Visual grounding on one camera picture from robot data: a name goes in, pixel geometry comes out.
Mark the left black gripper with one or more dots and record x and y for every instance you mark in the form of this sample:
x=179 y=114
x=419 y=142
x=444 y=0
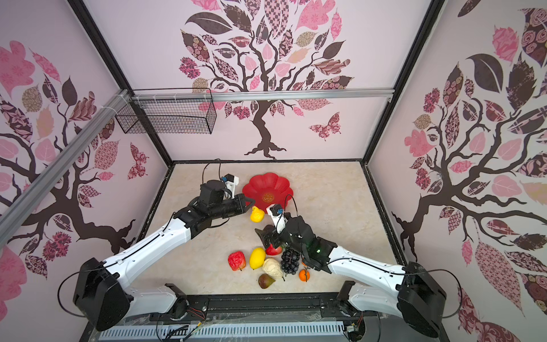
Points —
x=238 y=200

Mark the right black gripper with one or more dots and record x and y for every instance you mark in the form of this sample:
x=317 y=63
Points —
x=271 y=235

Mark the red strawberry with green leaves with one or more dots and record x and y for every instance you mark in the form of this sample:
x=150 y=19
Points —
x=273 y=251

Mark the small yellow quince fruit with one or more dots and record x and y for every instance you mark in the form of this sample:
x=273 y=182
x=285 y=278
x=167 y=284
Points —
x=257 y=215

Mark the red flower-shaped fruit bowl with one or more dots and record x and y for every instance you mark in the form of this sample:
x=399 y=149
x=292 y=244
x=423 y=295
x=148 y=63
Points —
x=268 y=189

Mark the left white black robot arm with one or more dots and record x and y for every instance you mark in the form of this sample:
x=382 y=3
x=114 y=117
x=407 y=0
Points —
x=104 y=293

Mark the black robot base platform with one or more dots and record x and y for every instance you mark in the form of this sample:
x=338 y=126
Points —
x=273 y=308

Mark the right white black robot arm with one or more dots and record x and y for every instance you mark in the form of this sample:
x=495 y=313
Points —
x=409 y=292

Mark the red pomegranate fruit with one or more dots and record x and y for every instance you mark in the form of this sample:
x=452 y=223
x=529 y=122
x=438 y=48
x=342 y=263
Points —
x=237 y=261

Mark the yellow lemon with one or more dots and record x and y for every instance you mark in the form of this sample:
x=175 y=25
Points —
x=257 y=258

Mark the black grape bunch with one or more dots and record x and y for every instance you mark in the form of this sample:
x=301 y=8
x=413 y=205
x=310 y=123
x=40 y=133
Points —
x=290 y=261

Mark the brown green fig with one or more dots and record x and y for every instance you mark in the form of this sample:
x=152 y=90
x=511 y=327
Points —
x=265 y=281

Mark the lower orange tangerine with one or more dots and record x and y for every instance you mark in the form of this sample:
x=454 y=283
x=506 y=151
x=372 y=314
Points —
x=304 y=275

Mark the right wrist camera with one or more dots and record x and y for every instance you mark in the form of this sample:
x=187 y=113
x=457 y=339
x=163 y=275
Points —
x=276 y=213

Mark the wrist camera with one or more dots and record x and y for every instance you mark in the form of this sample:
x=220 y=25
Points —
x=231 y=183
x=276 y=213

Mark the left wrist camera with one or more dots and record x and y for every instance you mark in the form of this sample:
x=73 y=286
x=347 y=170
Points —
x=231 y=183

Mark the black wire mesh basket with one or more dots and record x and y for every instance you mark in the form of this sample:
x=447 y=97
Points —
x=169 y=111

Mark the white slotted cable duct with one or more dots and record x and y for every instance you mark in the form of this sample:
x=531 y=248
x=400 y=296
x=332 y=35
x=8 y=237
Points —
x=223 y=331

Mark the left aluminium frame rail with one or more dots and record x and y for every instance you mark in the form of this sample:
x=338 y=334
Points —
x=17 y=213

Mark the aluminium frame rail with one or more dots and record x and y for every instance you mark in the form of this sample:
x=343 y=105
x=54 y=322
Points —
x=17 y=213
x=269 y=95

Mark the rear aluminium frame rail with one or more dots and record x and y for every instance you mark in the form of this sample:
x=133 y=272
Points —
x=269 y=95

